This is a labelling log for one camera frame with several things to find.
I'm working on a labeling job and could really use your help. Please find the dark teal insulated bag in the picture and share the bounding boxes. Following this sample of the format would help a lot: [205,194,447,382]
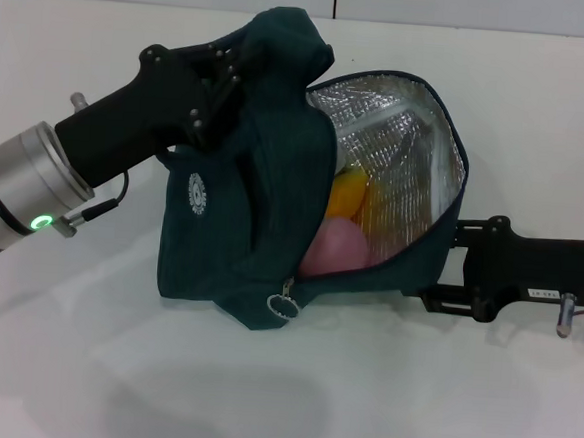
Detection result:
[143,0,481,348]

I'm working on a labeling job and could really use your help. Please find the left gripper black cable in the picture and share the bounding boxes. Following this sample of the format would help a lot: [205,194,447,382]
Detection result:
[77,165,132,225]

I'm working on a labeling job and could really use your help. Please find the pink peach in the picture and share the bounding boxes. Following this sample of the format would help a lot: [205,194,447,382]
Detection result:
[299,215,374,282]

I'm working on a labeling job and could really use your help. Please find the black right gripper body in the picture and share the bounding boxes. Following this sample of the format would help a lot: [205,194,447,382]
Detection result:
[456,213,584,331]

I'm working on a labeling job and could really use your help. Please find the yellow banana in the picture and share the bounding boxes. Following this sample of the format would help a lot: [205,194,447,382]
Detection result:
[323,162,371,223]

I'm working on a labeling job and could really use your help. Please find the right gripper silver post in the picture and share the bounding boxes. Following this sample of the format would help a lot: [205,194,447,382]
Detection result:
[553,292,579,339]

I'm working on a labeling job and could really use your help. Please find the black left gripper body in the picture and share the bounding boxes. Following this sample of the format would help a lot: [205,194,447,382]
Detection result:
[50,33,221,195]

